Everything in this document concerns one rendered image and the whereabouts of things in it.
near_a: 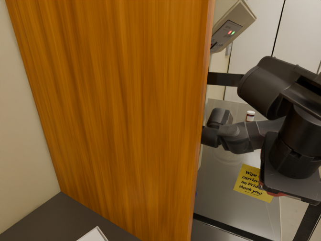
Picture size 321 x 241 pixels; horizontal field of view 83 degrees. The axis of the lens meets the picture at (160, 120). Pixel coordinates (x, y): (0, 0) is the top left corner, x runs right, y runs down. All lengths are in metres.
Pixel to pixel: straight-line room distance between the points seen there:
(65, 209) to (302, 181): 0.65
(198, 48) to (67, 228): 0.60
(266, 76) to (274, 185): 0.15
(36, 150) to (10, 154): 0.07
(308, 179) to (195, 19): 0.26
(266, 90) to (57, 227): 0.64
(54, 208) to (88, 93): 0.45
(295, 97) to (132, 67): 0.24
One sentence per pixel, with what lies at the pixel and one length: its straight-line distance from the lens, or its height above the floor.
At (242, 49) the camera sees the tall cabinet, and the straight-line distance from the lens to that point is 3.47.
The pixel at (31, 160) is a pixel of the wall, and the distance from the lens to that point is 0.73.
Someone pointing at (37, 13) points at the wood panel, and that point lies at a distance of 0.52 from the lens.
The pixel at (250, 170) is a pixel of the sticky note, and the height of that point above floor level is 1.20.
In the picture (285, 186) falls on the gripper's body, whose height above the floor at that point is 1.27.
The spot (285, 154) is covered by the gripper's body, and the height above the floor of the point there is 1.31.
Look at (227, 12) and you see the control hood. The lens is 0.35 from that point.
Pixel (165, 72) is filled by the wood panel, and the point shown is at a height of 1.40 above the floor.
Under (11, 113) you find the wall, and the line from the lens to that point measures 0.66.
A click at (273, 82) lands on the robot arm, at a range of 0.27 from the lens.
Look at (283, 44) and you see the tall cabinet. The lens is 3.45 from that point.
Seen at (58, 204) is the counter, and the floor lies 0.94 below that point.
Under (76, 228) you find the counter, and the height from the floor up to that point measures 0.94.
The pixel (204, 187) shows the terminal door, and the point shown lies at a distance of 0.48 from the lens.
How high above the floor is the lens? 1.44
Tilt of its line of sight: 24 degrees down
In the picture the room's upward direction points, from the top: straight up
